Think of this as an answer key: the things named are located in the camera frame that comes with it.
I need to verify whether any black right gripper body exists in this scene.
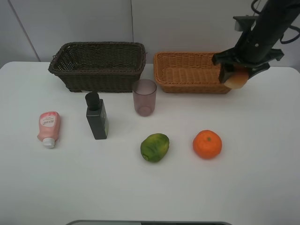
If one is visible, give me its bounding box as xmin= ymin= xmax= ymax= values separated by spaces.
xmin=212 ymin=23 xmax=284 ymax=68

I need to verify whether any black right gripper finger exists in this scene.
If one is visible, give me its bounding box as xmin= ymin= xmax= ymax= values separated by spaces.
xmin=243 ymin=63 xmax=270 ymax=80
xmin=218 ymin=63 xmax=235 ymax=83

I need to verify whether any red yellow peach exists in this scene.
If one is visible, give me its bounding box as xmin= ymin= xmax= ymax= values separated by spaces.
xmin=224 ymin=67 xmax=249 ymax=89

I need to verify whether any orange mandarin fruit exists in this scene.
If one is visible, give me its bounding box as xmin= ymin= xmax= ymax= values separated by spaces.
xmin=193 ymin=130 xmax=222 ymax=159

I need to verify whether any green lime fruit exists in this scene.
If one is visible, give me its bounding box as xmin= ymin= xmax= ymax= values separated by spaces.
xmin=140 ymin=133 xmax=170 ymax=163

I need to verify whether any dark green pump bottle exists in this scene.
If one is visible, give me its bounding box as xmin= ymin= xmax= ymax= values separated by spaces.
xmin=85 ymin=92 xmax=109 ymax=140

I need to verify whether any pink detergent bottle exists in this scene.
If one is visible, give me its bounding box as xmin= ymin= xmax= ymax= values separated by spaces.
xmin=37 ymin=111 xmax=60 ymax=149

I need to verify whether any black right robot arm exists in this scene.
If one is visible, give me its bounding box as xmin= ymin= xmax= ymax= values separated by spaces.
xmin=212 ymin=0 xmax=300 ymax=83

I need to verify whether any orange wicker basket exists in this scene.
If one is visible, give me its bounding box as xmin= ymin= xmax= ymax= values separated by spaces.
xmin=153 ymin=52 xmax=231 ymax=94

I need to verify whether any translucent purple plastic cup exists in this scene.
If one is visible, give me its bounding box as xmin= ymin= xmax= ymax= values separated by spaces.
xmin=133 ymin=79 xmax=157 ymax=117

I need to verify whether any dark brown wicker basket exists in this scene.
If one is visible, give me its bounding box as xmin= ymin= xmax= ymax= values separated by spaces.
xmin=48 ymin=42 xmax=146 ymax=93

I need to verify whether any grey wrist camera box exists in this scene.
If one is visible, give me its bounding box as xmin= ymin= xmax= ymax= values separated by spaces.
xmin=233 ymin=15 xmax=258 ymax=32

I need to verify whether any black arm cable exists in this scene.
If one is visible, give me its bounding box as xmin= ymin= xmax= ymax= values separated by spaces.
xmin=280 ymin=23 xmax=300 ymax=45

